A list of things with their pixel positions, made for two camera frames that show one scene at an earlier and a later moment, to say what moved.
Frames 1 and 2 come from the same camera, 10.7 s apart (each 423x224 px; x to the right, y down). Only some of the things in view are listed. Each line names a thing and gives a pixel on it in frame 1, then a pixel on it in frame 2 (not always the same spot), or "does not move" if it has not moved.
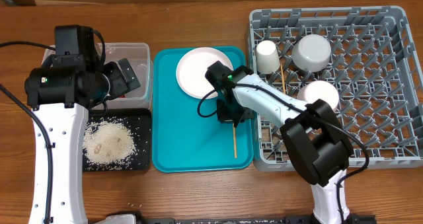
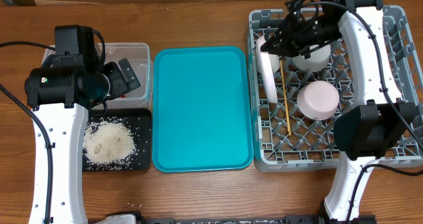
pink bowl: x=320 y=90 does not move
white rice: x=107 y=145 does not move
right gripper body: x=233 y=117 -> x=298 y=39
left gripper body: x=118 y=84 does not move
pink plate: x=192 y=67 -> x=268 y=69
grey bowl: x=312 y=53 does not move
